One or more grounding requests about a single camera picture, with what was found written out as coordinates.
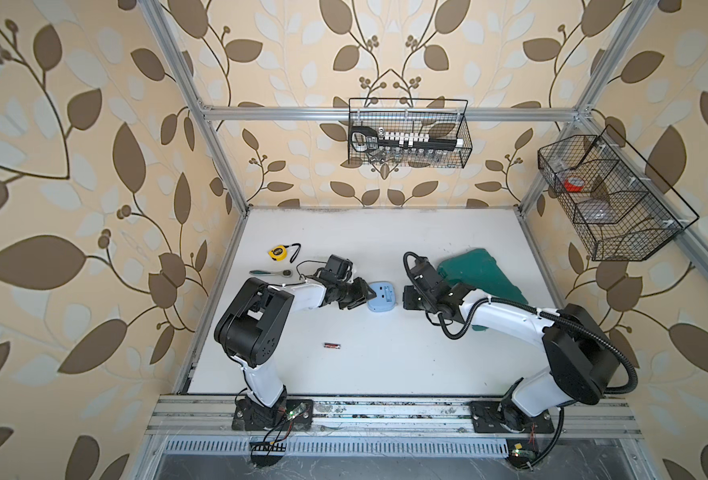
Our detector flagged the light blue alarm clock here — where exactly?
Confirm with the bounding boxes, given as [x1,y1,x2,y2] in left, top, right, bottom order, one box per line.
[367,281,397,313]

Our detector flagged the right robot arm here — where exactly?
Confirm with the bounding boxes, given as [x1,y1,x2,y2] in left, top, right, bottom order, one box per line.
[404,273,639,430]

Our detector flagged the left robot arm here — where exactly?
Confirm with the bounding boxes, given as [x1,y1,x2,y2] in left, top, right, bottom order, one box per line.
[214,277,376,408]

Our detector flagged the green plastic case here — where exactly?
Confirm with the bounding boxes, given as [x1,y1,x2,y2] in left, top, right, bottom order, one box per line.
[434,249,536,340]

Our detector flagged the yellow tape measure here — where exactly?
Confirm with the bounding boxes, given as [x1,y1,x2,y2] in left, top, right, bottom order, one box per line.
[268,242,302,264]

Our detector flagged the red tape roll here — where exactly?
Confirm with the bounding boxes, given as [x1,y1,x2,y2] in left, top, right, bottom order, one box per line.
[562,175,586,193]

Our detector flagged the clear plastic bag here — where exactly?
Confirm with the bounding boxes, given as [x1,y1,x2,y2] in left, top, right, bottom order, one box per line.
[577,198,616,224]

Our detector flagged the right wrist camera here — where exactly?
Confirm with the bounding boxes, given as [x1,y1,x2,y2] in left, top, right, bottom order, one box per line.
[410,257,444,291]

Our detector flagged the teal handled ratchet tool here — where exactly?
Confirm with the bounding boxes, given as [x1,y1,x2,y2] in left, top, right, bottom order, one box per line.
[249,269,293,278]

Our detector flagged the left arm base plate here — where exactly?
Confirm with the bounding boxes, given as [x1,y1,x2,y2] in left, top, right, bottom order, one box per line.
[231,397,315,432]

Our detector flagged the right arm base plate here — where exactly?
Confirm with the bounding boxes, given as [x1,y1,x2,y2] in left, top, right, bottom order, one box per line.
[469,400,555,434]

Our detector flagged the socket bit rail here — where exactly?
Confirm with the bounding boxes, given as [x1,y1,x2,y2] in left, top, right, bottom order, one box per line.
[385,132,465,151]

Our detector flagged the black handled scissors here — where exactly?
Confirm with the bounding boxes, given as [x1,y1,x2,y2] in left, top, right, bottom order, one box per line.
[349,126,390,153]

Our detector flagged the back black wire basket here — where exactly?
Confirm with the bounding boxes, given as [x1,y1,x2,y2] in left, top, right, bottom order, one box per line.
[347,97,473,169]

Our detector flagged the black wire basket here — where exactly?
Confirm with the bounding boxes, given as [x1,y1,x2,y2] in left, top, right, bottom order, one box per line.
[538,125,700,262]
[347,97,473,169]

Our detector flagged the aluminium front rail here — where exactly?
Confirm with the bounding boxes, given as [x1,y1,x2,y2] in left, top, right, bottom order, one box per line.
[146,395,643,439]

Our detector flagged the right black wire basket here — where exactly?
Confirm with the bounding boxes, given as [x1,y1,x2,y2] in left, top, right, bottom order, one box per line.
[538,125,700,262]

